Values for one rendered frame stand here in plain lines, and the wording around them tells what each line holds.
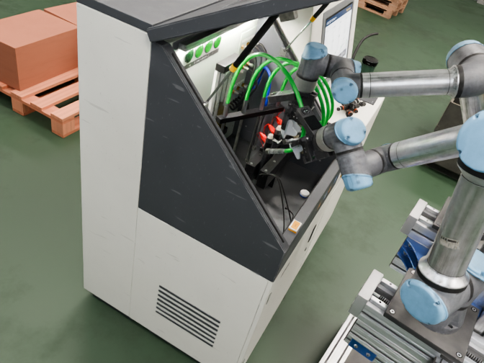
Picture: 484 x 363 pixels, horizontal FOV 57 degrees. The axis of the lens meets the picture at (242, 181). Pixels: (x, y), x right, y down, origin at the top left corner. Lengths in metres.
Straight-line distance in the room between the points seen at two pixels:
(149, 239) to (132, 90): 0.62
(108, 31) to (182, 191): 0.56
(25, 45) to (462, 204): 3.09
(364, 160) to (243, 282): 0.68
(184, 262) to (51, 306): 0.88
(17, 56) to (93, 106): 1.96
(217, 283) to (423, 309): 0.83
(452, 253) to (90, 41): 1.18
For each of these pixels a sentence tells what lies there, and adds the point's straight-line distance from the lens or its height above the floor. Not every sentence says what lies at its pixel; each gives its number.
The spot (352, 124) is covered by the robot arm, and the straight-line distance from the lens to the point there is 1.19.
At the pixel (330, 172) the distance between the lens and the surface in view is 1.89.
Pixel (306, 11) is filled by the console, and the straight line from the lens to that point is 1.88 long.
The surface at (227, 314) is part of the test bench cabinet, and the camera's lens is 1.83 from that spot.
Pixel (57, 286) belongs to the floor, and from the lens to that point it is 2.51.
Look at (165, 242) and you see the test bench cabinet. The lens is 1.76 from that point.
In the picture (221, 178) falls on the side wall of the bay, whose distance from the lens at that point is 1.42.
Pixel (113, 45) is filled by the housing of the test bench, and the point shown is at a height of 1.39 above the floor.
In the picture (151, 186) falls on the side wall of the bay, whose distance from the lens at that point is 1.63.
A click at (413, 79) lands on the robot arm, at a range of 1.42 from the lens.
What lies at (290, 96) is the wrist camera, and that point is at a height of 1.30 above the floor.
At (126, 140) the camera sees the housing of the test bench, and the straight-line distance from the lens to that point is 1.60.
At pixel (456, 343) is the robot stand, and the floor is 1.04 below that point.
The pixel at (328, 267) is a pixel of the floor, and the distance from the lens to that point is 2.85.
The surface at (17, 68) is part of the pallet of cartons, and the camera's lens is 3.59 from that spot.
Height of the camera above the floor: 1.99
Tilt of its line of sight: 38 degrees down
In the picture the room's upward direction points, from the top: 15 degrees clockwise
